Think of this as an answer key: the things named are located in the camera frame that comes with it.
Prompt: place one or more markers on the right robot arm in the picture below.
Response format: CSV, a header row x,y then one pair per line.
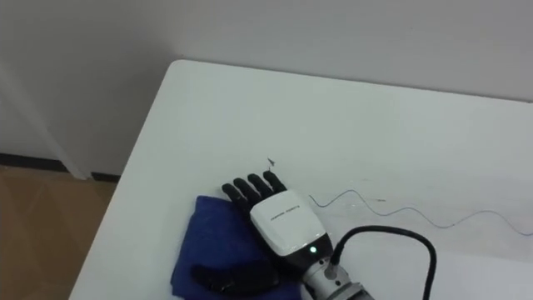
x,y
333,285

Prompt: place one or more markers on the blue cloth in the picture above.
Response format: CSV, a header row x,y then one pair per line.
x,y
216,237

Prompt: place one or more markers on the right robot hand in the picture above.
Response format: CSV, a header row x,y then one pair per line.
x,y
287,225

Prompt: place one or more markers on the white desk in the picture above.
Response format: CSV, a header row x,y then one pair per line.
x,y
333,133

